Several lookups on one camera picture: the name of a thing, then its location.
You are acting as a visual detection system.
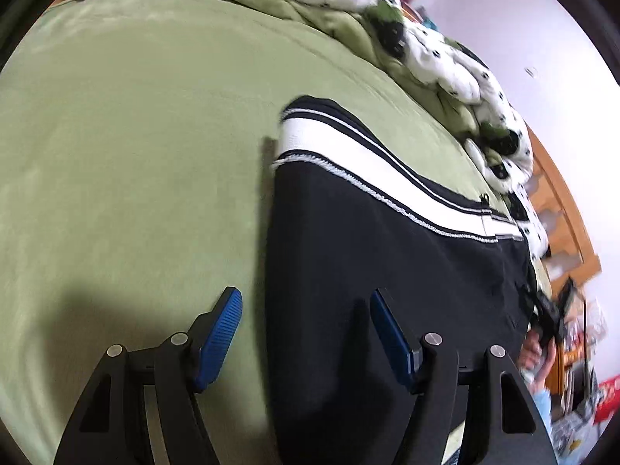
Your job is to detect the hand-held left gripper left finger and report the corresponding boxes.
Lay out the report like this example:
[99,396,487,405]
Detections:
[52,287,243,465]

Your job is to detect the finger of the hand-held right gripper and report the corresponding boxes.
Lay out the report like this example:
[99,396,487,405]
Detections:
[521,285,544,317]

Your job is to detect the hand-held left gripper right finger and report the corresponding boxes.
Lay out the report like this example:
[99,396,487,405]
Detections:
[369,288,558,465]

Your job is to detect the black pants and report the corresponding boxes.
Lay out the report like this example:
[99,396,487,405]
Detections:
[264,96,550,465]

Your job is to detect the person's right forearm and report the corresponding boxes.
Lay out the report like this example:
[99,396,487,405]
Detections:
[530,386,557,429]

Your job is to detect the person's right hand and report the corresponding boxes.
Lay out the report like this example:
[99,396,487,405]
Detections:
[520,332,557,389]

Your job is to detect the green fleece bed blanket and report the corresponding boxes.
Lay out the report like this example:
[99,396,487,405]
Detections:
[0,0,553,465]

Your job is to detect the flower print quilt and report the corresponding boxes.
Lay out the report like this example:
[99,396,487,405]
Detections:
[145,0,550,260]

